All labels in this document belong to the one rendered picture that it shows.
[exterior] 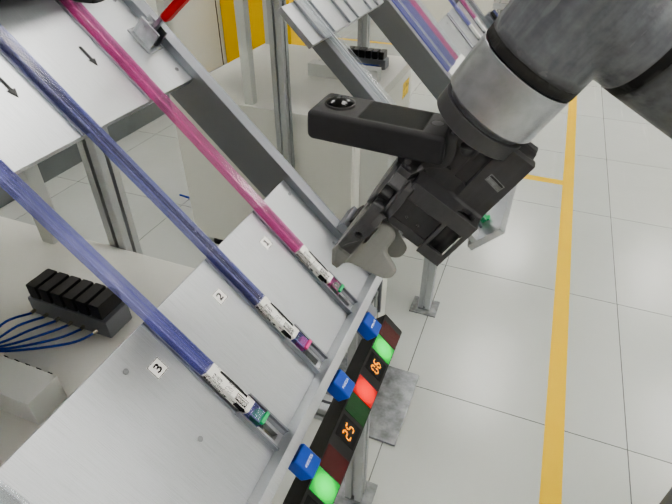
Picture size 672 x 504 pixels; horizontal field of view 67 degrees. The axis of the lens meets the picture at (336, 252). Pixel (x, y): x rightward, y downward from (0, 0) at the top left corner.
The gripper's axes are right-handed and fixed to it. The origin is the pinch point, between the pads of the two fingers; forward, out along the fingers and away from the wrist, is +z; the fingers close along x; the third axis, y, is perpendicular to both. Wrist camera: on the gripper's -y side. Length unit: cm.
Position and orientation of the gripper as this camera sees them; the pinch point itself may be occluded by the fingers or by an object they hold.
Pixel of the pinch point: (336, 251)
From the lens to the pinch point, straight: 50.9
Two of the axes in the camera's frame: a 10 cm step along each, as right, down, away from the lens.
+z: -4.7, 5.8, 6.6
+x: 3.7, -5.6, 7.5
